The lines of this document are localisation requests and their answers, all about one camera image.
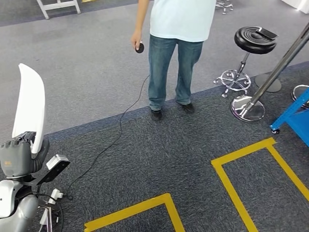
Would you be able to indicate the flat grey round base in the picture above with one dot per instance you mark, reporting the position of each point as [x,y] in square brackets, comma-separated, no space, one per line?
[275,87]

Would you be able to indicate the dark phone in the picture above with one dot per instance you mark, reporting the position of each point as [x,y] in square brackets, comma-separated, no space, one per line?
[267,33]

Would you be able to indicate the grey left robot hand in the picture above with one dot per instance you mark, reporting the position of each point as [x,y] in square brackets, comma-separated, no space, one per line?
[16,158]

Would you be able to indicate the person's right hand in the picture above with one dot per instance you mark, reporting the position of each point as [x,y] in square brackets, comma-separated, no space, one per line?
[136,38]

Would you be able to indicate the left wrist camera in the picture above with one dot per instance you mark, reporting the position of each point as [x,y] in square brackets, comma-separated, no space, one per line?
[56,161]

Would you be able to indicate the blue metal shelf rack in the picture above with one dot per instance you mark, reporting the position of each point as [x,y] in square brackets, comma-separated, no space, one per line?
[299,125]

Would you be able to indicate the white curved plastic part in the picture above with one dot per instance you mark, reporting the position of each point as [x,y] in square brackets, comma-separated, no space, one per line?
[29,105]

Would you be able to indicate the black round controller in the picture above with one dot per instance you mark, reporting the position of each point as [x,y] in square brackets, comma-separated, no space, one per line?
[140,48]

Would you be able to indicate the chrome chair base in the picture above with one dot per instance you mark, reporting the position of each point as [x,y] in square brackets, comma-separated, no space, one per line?
[224,4]

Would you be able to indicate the white table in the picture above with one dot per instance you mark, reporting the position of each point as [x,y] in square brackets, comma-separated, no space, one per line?
[58,5]

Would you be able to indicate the person's right forearm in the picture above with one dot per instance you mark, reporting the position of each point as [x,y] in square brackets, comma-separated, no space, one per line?
[142,12]

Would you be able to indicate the person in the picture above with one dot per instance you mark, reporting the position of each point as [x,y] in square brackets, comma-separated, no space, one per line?
[163,64]

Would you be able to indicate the black round stool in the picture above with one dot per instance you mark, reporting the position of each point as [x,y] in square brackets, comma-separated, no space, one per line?
[251,41]

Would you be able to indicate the yellow tape square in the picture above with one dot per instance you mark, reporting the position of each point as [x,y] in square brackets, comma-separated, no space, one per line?
[125,211]
[230,192]

